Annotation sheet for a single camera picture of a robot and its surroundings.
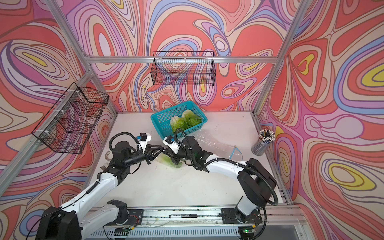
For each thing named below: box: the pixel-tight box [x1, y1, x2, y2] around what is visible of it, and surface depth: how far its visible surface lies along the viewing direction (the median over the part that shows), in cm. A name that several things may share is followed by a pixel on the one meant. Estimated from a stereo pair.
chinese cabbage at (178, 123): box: [170, 116, 189, 133], surface depth 103 cm
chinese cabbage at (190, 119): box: [181, 109, 203, 131], surface depth 105 cm
